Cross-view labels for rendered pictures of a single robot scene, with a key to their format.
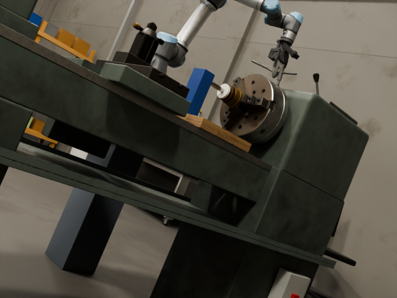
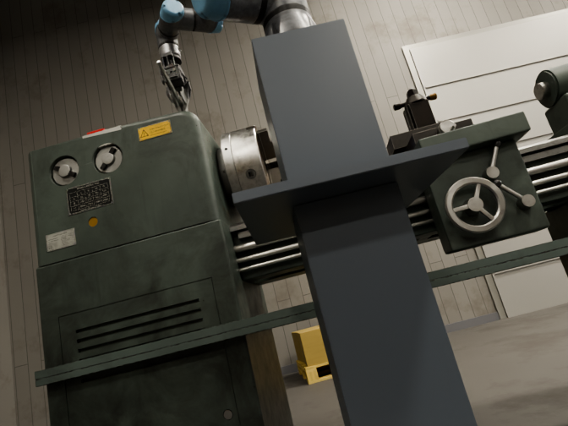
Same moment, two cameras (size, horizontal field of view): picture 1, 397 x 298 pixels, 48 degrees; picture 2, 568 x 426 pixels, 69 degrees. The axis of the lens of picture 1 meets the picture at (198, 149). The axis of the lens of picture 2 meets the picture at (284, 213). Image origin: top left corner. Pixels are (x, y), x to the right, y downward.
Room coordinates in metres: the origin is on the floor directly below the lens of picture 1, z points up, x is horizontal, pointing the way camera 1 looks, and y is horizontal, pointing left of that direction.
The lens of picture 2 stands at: (3.07, 0.89, 0.54)
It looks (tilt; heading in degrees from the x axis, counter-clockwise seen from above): 14 degrees up; 224
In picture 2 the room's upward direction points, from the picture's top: 14 degrees counter-clockwise
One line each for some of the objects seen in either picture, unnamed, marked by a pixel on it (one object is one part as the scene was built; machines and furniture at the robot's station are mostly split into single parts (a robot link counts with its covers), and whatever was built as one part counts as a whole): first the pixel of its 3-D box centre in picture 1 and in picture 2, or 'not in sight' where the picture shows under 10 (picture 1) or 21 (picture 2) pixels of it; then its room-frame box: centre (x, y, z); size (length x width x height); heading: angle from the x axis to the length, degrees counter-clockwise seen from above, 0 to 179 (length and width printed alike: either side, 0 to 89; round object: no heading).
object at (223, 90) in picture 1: (215, 86); not in sight; (1.93, 0.04, 1.08); 0.13 x 0.07 x 0.07; 130
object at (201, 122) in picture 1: (199, 128); not in sight; (1.94, 0.03, 0.88); 0.36 x 0.30 x 0.04; 40
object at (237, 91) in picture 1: (231, 96); not in sight; (2.00, -0.04, 1.08); 0.09 x 0.09 x 0.09; 40
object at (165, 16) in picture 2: (275, 18); (175, 18); (2.34, -0.10, 1.62); 0.11 x 0.11 x 0.08; 71
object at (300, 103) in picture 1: (293, 141); (150, 202); (2.37, -0.45, 1.06); 0.59 x 0.48 x 0.39; 130
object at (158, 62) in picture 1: (155, 64); (292, 39); (2.39, 0.39, 1.15); 0.15 x 0.15 x 0.10
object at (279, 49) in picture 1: (280, 51); (173, 73); (2.32, -0.20, 1.47); 0.09 x 0.08 x 0.12; 40
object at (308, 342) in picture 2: not in sight; (354, 341); (0.03, -1.58, 0.20); 1.13 x 0.85 x 0.39; 136
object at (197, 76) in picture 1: (194, 95); not in sight; (1.87, 0.10, 1.00); 0.08 x 0.06 x 0.23; 40
